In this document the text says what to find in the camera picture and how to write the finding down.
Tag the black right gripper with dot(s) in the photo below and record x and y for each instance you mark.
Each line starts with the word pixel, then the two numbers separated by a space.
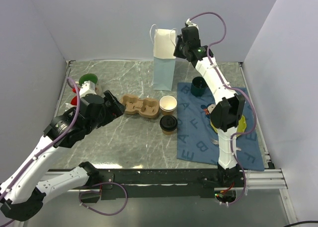
pixel 176 53

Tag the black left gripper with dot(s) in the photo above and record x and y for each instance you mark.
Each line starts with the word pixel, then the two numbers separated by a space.
pixel 115 110

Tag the light blue paper bag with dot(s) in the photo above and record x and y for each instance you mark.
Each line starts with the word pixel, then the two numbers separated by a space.
pixel 164 43

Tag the brown pulp cup carrier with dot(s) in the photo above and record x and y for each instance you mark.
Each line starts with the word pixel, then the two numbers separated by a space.
pixel 147 108

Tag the black coffee cup lid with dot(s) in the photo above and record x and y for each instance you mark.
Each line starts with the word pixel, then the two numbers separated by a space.
pixel 168 122

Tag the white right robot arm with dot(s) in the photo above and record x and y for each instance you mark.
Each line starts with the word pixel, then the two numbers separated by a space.
pixel 229 105

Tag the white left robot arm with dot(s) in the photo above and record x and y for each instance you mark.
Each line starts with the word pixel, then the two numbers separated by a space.
pixel 24 193

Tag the dark green mug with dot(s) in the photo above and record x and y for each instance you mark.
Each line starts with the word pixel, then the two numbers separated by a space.
pixel 198 86

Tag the red cup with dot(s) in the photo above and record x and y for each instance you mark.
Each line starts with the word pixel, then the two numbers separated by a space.
pixel 74 101

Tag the white mug green inside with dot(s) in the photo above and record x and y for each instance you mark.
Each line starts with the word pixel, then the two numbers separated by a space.
pixel 94 79

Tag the stacked brown paper cups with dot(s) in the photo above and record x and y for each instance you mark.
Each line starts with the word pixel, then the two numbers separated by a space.
pixel 167 105

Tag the blue letter print cloth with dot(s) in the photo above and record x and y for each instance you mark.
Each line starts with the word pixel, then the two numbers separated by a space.
pixel 194 132

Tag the green polka dot plate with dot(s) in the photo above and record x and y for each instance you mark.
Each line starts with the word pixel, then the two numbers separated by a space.
pixel 241 125

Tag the silver fork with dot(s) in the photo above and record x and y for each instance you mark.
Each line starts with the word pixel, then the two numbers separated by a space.
pixel 214 141

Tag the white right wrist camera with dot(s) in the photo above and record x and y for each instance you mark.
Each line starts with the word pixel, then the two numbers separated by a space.
pixel 189 23

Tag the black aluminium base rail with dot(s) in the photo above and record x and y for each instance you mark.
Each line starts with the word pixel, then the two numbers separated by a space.
pixel 141 183

